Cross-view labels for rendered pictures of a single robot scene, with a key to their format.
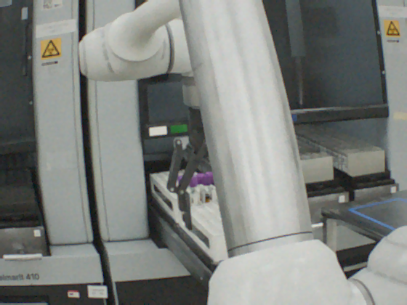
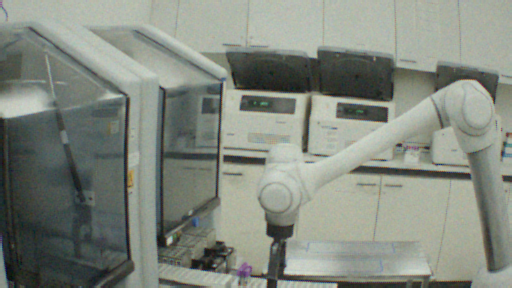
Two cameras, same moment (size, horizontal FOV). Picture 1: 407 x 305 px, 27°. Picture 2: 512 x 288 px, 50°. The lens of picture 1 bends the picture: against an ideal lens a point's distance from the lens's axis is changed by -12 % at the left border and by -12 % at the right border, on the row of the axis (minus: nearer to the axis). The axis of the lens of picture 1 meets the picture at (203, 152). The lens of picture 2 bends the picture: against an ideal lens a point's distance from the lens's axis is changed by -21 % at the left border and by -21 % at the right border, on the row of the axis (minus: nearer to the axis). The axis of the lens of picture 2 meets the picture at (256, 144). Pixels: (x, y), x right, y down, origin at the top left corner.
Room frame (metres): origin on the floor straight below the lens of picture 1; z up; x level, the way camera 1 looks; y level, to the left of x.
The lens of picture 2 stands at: (1.05, 1.61, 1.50)
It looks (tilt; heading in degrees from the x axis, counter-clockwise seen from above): 8 degrees down; 294
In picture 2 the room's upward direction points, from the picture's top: 3 degrees clockwise
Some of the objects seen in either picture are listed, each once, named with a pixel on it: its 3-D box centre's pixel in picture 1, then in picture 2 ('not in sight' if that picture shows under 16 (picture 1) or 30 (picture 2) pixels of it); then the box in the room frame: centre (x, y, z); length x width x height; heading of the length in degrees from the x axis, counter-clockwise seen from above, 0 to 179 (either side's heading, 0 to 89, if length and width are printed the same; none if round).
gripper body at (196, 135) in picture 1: (210, 130); (279, 238); (1.70, -0.02, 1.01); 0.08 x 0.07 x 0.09; 103
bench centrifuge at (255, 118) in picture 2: not in sight; (268, 96); (2.80, -2.44, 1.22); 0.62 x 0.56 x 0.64; 101
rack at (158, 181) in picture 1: (184, 197); (180, 281); (1.98, 0.05, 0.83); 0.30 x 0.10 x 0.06; 12
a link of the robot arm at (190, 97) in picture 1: (207, 90); (281, 213); (1.70, -0.01, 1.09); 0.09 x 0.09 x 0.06
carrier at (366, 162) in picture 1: (365, 163); (209, 239); (2.12, -0.39, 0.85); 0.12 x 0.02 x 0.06; 101
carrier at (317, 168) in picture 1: (310, 171); (196, 250); (2.08, -0.24, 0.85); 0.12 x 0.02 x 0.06; 102
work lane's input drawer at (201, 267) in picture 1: (206, 240); not in sight; (1.80, 0.01, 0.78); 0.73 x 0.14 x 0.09; 12
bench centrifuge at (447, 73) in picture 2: not in sight; (466, 112); (1.40, -2.75, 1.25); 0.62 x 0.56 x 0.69; 102
